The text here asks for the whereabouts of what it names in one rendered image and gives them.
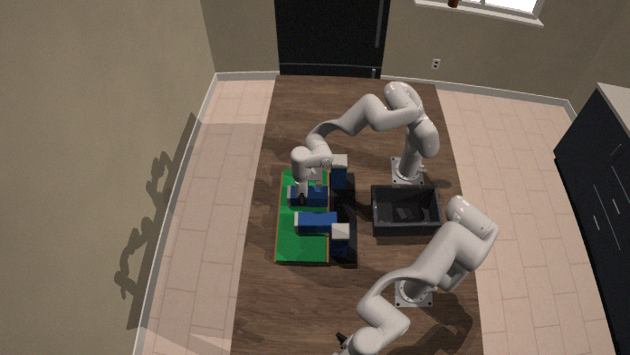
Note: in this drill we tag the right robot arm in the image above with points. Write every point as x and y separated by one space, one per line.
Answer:
307 163

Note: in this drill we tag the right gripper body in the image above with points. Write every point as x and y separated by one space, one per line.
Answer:
301 187

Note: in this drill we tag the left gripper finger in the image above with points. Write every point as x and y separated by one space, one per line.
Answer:
341 338

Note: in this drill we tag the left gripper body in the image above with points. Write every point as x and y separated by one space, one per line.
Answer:
345 343

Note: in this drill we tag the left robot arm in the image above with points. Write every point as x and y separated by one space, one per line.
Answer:
453 246

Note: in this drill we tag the grey crate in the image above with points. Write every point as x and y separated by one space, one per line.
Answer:
396 208

